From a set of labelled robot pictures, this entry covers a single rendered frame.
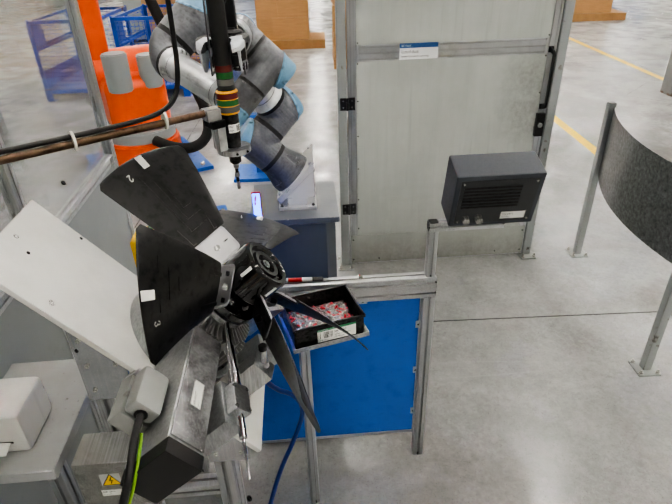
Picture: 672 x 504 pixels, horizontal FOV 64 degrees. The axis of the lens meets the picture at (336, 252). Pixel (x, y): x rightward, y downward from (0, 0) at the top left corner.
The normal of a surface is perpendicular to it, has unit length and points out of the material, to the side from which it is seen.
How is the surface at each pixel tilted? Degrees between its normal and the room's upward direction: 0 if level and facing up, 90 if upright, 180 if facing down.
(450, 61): 90
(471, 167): 15
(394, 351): 90
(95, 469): 90
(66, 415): 0
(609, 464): 0
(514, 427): 0
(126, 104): 90
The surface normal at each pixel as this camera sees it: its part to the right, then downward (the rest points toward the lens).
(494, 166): 0.00, -0.70
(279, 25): 0.07, 0.51
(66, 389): -0.03, -0.86
